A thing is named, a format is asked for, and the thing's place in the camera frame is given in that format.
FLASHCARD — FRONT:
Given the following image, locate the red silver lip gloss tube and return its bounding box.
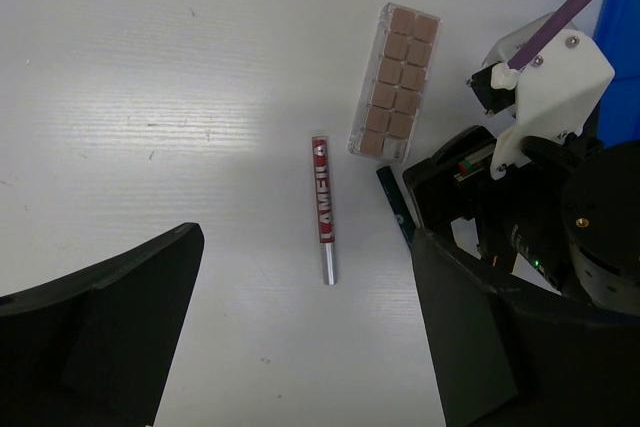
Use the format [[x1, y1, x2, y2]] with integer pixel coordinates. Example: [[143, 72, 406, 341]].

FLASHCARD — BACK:
[[311, 136, 338, 286]]

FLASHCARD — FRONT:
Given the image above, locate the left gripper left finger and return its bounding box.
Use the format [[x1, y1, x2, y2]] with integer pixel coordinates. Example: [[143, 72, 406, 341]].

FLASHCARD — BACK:
[[1, 223, 204, 426]]

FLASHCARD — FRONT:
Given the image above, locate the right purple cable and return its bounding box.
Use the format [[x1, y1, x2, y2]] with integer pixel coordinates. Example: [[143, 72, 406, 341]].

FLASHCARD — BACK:
[[507, 0, 640, 73]]

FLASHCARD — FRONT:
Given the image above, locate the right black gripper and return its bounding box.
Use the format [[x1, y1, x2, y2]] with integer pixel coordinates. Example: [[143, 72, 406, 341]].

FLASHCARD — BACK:
[[402, 126, 575, 292]]

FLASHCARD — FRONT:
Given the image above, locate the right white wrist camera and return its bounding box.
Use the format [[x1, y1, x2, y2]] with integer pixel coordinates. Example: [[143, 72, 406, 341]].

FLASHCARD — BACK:
[[467, 15, 615, 180]]

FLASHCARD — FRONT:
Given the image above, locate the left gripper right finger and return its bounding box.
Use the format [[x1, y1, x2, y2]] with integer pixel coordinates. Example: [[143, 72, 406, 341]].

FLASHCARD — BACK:
[[411, 229, 639, 426]]

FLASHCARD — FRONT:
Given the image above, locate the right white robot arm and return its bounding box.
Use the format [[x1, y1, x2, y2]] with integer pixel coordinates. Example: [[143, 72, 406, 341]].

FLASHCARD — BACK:
[[402, 126, 639, 315]]

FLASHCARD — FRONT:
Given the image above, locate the clear eyeshadow palette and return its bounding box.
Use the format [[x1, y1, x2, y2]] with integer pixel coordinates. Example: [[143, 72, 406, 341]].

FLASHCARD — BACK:
[[348, 3, 441, 163]]

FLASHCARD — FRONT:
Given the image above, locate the dark blue gold pencil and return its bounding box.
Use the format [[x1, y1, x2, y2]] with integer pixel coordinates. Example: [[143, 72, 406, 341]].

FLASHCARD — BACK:
[[376, 166, 416, 248]]

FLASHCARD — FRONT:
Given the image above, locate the blue plastic organizer bin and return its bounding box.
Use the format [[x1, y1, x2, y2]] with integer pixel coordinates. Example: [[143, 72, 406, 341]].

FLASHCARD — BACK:
[[594, 0, 640, 146]]

